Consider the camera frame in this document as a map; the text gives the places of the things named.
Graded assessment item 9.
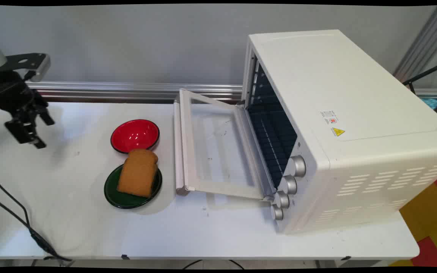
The brown bread slice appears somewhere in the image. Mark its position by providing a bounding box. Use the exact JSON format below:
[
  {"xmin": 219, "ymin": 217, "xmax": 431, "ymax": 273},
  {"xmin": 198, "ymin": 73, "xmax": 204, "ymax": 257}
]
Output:
[{"xmin": 117, "ymin": 148, "xmax": 159, "ymax": 198}]

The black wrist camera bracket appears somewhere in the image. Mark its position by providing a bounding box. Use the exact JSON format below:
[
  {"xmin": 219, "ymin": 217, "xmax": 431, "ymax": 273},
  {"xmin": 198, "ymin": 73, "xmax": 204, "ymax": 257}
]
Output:
[{"xmin": 5, "ymin": 53, "xmax": 51, "ymax": 82}]

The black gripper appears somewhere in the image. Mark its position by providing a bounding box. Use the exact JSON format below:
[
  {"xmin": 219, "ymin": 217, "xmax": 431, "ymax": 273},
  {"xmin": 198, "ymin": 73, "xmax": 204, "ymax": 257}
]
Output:
[{"xmin": 0, "ymin": 71, "xmax": 55, "ymax": 149}]

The green plate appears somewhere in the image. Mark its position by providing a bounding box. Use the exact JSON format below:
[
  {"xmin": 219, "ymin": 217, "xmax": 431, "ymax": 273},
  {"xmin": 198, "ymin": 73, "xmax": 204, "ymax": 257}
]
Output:
[{"xmin": 104, "ymin": 163, "xmax": 163, "ymax": 209}]

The black tripod stand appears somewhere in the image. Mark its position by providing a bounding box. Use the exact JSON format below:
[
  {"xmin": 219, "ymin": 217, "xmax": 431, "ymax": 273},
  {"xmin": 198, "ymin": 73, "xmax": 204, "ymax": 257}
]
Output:
[{"xmin": 402, "ymin": 60, "xmax": 437, "ymax": 113}]

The aluminium frame rail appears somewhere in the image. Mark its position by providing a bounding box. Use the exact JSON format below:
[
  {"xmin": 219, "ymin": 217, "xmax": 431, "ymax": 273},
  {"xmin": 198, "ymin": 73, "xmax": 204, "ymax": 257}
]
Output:
[{"xmin": 27, "ymin": 82, "xmax": 244, "ymax": 101}]

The aluminium frame post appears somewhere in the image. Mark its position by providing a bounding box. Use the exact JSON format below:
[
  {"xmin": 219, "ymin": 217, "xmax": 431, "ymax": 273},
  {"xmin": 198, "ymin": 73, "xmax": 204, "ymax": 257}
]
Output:
[{"xmin": 393, "ymin": 5, "xmax": 437, "ymax": 82}]

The glass oven door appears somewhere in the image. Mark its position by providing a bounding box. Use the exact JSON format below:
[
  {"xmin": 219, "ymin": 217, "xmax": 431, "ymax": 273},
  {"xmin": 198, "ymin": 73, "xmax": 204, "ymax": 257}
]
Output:
[{"xmin": 173, "ymin": 89, "xmax": 275, "ymax": 201}]

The red bowl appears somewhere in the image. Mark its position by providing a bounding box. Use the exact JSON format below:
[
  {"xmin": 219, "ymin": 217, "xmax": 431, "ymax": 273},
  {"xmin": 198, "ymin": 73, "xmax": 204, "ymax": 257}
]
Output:
[{"xmin": 110, "ymin": 119, "xmax": 160, "ymax": 154}]

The white toaster oven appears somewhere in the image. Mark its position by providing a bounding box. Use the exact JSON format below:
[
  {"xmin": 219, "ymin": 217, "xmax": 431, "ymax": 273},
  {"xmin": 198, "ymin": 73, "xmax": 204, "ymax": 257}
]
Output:
[{"xmin": 241, "ymin": 30, "xmax": 437, "ymax": 234}]

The black cable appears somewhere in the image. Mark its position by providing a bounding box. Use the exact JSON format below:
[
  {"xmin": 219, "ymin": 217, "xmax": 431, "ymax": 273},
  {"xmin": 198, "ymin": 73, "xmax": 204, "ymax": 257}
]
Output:
[{"xmin": 0, "ymin": 174, "xmax": 72, "ymax": 262}]

